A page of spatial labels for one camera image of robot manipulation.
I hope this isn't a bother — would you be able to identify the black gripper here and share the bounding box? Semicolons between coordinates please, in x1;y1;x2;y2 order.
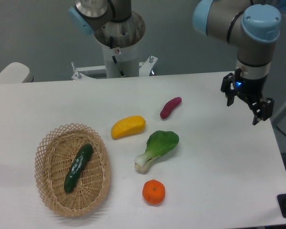
220;68;274;125

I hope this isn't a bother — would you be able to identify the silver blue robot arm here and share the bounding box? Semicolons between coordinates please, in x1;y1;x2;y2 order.
69;0;281;124

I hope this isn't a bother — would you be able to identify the dark green cucumber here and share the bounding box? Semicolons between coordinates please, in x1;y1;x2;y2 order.
64;144;93;193

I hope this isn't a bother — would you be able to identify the woven wicker basket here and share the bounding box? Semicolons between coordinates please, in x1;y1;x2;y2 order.
35;124;111;217

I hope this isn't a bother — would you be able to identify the purple sweet potato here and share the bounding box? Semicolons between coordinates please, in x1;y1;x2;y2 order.
160;97;182;119

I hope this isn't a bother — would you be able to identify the green bok choy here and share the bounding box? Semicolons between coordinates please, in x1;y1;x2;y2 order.
134;130;179;173

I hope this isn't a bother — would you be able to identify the yellow mango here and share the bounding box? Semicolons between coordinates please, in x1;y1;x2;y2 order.
111;115;146;139

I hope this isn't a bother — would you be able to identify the orange tangerine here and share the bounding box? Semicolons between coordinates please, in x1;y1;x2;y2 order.
142;179;166;205

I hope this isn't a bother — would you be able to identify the white chair armrest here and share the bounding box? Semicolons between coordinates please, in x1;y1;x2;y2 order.
0;62;34;84

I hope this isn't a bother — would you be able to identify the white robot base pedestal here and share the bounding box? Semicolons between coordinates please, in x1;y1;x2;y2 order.
69;8;158;79

